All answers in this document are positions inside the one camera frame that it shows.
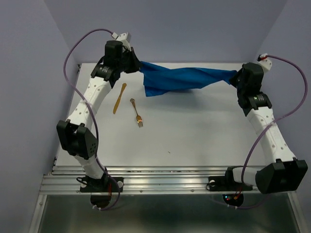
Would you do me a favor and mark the blue cloth napkin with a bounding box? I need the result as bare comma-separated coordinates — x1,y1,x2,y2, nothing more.
140,62,238,97

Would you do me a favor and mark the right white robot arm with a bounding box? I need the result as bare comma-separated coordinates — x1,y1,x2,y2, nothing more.
224,62,308,194

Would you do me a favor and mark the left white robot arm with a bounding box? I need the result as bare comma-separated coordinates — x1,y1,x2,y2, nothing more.
56,39,141,191

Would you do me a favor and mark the gold knife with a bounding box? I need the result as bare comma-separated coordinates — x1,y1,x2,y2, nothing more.
113,83,127,114

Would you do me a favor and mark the gold ornate fork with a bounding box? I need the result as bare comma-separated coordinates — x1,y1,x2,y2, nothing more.
130,98,143,128

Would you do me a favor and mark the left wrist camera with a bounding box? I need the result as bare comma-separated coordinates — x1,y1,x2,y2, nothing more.
111,32,131,48

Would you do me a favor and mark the aluminium rail frame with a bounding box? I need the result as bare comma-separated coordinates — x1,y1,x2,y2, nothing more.
30,73,311,233

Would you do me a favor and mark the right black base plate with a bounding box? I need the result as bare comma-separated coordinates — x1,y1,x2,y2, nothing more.
206,176,253,192

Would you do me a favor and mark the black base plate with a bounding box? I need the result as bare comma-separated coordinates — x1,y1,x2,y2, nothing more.
206,176,253,192
76,176,124,193

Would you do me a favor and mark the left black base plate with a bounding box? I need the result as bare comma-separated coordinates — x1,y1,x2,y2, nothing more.
76,176,124,193

